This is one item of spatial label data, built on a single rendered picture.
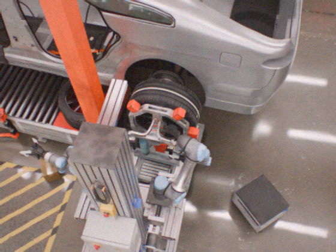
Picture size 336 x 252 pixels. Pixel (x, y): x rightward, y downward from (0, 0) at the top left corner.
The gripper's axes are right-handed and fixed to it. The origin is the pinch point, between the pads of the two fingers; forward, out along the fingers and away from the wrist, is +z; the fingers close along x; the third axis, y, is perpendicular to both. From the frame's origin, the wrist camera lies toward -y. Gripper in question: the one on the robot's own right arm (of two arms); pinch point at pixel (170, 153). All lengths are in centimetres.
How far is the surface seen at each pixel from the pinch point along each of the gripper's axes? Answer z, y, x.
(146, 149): 26.6, -21.3, -8.3
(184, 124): -6.6, 16.1, -22.2
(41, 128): 150, -48, -17
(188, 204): -21, -83, 12
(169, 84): 13, 35, -47
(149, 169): 29, -80, -14
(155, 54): 29, 53, -61
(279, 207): -106, -49, 6
